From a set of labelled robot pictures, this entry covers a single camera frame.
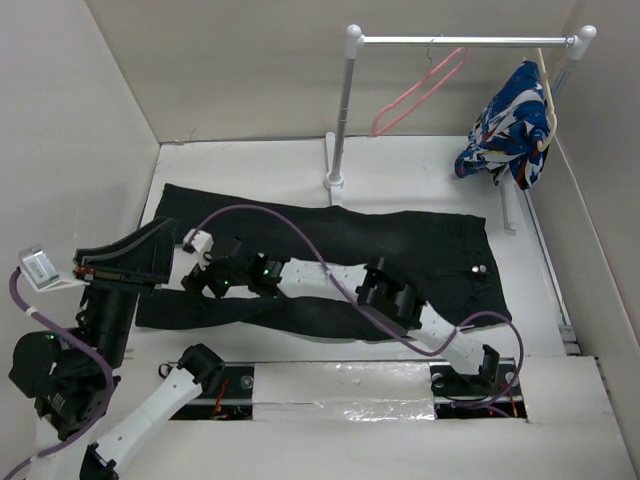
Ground cream plastic hanger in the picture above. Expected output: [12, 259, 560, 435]
[533, 48, 558, 152]

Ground blue white patterned garment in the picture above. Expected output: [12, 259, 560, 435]
[454, 60, 551, 190]

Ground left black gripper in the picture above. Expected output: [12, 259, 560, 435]
[79, 212, 183, 366]

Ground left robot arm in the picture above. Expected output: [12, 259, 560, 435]
[7, 217, 224, 479]

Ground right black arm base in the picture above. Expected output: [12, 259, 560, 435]
[430, 363, 528, 420]

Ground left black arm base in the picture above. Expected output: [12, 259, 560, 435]
[171, 363, 255, 421]

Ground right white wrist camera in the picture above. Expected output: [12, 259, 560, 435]
[182, 229, 214, 268]

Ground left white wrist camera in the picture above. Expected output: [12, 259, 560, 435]
[18, 245, 86, 292]

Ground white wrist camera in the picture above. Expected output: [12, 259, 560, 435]
[18, 245, 86, 292]
[182, 229, 214, 268]

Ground white metal clothes rack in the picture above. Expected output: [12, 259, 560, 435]
[323, 24, 597, 206]

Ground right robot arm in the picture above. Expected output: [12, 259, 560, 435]
[181, 229, 500, 394]

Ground black denim trousers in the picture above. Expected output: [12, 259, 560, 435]
[135, 184, 511, 342]

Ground pink plastic hanger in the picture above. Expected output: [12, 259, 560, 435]
[371, 47, 471, 137]

